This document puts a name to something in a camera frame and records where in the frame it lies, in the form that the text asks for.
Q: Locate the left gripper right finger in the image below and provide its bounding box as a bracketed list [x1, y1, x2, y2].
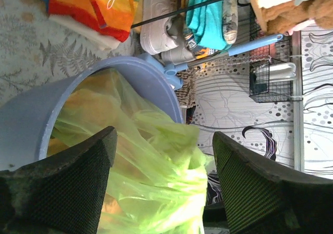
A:
[213, 132, 332, 233]

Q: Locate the blue trash bin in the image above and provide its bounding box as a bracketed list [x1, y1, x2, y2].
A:
[1, 54, 183, 171]

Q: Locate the rainbow striped cloth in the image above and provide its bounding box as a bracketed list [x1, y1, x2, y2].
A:
[43, 0, 139, 42]

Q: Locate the teal folded cloth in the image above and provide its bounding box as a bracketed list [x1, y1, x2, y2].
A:
[186, 0, 227, 50]

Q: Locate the brown teddy bear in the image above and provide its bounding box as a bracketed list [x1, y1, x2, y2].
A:
[261, 0, 332, 34]

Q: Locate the white sneaker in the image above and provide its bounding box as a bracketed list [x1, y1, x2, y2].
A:
[140, 0, 179, 55]

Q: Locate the woven straw mat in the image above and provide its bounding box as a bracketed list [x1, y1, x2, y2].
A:
[175, 69, 196, 108]

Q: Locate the black wire basket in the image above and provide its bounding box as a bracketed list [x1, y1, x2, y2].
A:
[248, 5, 294, 103]

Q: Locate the green trash bag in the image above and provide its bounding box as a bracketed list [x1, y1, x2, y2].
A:
[47, 69, 208, 233]

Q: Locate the blue handled broom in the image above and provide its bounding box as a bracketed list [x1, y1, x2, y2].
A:
[138, 34, 284, 90]

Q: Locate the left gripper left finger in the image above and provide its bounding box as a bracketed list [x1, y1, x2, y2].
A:
[1, 126, 117, 233]

